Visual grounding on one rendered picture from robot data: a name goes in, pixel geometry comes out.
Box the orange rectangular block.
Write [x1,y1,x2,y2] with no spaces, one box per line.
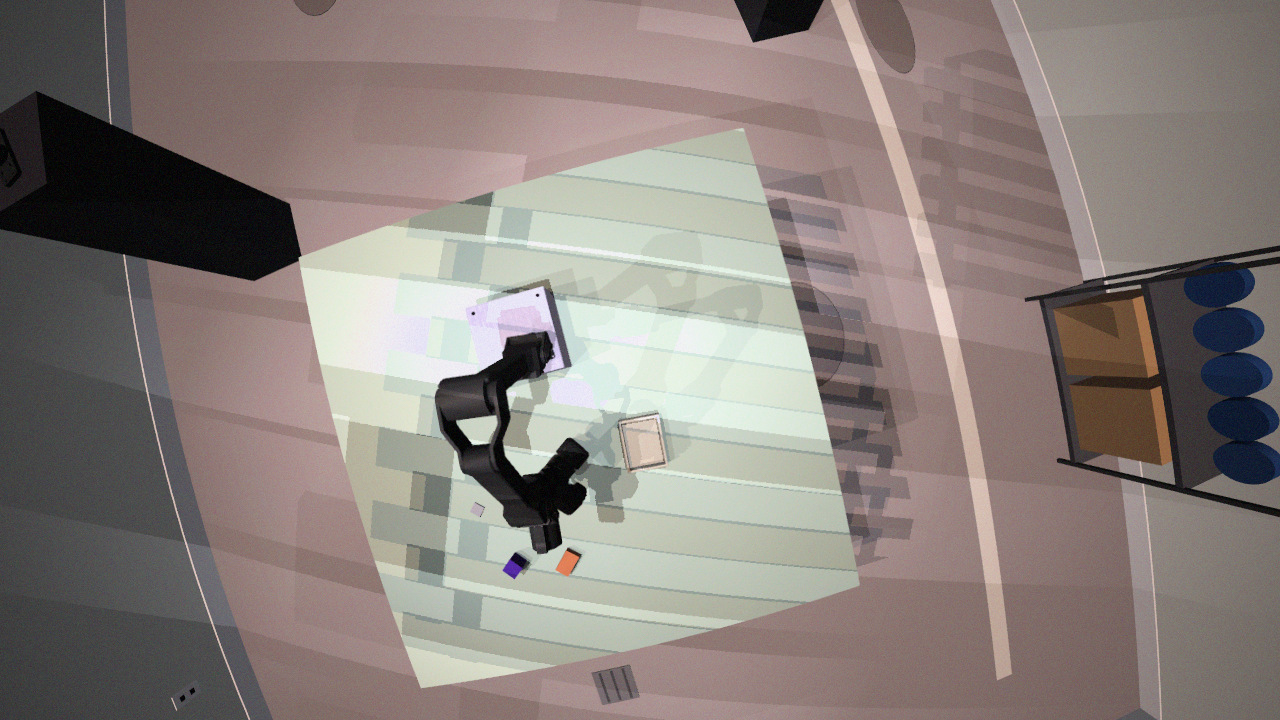
[556,547,580,577]

